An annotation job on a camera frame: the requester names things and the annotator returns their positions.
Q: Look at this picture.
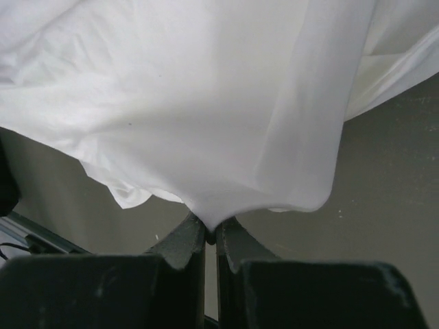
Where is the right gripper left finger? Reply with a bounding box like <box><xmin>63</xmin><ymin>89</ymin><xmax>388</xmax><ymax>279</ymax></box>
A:
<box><xmin>1</xmin><ymin>213</ymin><xmax>206</xmax><ymax>328</ymax></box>

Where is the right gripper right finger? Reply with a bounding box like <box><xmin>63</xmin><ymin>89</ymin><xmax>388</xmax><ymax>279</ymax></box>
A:
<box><xmin>215</xmin><ymin>218</ymin><xmax>427</xmax><ymax>328</ymax></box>

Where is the white flower print t-shirt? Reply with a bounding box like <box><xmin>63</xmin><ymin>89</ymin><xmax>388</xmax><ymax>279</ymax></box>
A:
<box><xmin>1</xmin><ymin>1</ymin><xmax>438</xmax><ymax>229</ymax></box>

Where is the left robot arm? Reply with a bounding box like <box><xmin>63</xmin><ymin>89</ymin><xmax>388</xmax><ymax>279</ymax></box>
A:
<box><xmin>0</xmin><ymin>128</ymin><xmax>21</xmax><ymax>217</ymax></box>

